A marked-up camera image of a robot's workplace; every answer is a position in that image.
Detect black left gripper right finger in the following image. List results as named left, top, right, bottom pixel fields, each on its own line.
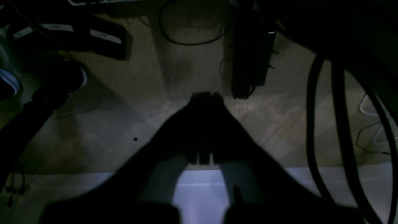
left=211, top=93, right=364, bottom=224

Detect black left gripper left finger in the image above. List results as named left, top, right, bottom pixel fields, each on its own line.
left=41, top=92, right=207, bottom=224

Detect black power strip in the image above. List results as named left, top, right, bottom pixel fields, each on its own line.
left=231, top=13, right=277, bottom=99

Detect black device with labels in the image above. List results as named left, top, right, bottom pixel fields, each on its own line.
left=7, top=16, right=133, bottom=61

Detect thick black cables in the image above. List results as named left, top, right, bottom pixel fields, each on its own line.
left=306, top=53, right=398, bottom=224

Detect black cable loop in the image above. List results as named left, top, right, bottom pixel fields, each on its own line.
left=159, top=0, right=232, bottom=46

